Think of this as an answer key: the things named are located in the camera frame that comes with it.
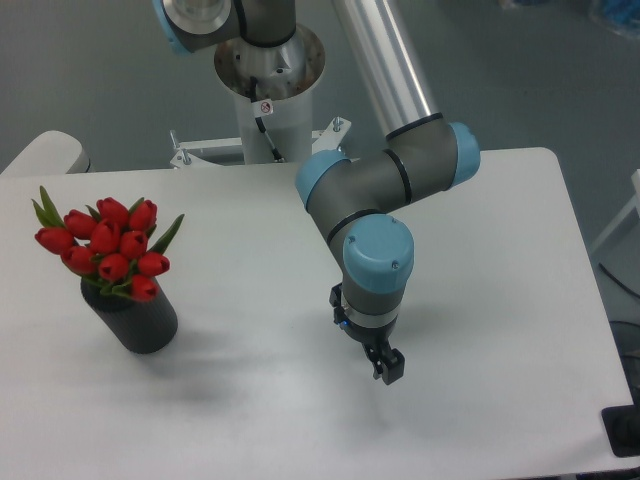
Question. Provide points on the black device at table edge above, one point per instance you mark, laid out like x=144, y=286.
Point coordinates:
x=622, y=429

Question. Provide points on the dark grey ribbed vase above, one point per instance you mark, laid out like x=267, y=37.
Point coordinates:
x=141, y=327

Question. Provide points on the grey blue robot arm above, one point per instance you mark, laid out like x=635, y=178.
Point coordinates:
x=352, y=201

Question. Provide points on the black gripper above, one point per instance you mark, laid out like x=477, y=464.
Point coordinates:
x=373, y=332

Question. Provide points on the white frame at right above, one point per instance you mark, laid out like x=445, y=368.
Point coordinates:
x=620, y=225

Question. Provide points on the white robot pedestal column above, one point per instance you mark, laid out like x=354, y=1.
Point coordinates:
x=272, y=93

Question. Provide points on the white chair corner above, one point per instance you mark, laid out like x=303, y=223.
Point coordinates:
x=51, y=153

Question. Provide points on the blue plastic bag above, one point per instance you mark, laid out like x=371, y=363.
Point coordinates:
x=618, y=16

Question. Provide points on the red tulip bouquet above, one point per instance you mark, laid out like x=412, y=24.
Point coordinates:
x=108, y=245

